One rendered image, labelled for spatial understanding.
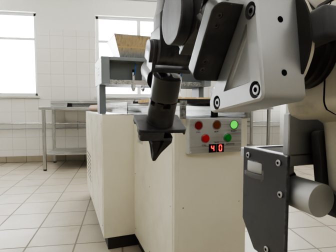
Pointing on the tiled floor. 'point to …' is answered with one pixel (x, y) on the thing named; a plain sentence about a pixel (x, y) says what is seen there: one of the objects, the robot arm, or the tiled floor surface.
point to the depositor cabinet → (112, 175)
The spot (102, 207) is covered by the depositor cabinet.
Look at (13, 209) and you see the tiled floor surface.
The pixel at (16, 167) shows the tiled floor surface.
